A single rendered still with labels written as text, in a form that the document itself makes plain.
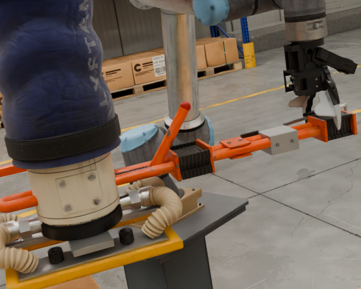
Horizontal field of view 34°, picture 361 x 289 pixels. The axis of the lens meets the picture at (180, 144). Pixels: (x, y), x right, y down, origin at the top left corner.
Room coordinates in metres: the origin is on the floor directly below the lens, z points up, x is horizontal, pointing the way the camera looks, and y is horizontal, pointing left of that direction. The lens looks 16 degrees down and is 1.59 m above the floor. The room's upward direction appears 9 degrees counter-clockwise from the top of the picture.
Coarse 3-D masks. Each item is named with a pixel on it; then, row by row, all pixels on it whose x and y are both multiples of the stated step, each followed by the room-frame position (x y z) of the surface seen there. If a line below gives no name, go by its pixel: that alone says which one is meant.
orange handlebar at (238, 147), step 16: (304, 128) 1.32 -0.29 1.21; (320, 128) 1.29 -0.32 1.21; (224, 144) 1.26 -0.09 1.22; (240, 144) 1.24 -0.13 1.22; (256, 144) 1.25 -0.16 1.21; (0, 176) 1.37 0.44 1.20; (128, 176) 1.17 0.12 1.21; (144, 176) 1.18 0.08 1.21; (0, 208) 1.11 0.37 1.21; (16, 208) 1.11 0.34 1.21
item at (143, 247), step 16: (128, 240) 1.08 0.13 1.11; (144, 240) 1.09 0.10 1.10; (160, 240) 1.08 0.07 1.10; (176, 240) 1.08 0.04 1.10; (48, 256) 1.09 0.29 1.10; (64, 256) 1.07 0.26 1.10; (80, 256) 1.06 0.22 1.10; (96, 256) 1.05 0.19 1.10; (112, 256) 1.05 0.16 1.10; (128, 256) 1.05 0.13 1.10; (144, 256) 1.05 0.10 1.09; (16, 272) 1.05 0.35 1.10; (32, 272) 1.03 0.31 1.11; (48, 272) 1.02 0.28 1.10; (64, 272) 1.02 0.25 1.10; (80, 272) 1.02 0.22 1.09; (96, 272) 1.03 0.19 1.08; (16, 288) 0.99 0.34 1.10; (32, 288) 1.00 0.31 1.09
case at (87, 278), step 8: (72, 280) 1.28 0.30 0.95; (80, 280) 1.27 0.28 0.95; (88, 280) 1.27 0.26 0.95; (48, 288) 1.26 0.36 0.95; (56, 288) 1.25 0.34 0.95; (64, 288) 1.25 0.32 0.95; (72, 288) 1.24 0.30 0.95; (80, 288) 1.23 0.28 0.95; (88, 288) 1.23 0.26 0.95; (96, 288) 1.22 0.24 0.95
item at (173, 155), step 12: (180, 144) 1.28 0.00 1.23; (192, 144) 1.28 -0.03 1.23; (204, 144) 1.23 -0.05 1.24; (168, 156) 1.23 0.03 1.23; (180, 156) 1.19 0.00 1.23; (192, 156) 1.19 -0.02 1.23; (204, 156) 1.19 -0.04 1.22; (180, 168) 1.19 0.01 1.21; (192, 168) 1.20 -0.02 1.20; (204, 168) 1.19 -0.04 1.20; (180, 180) 1.19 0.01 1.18
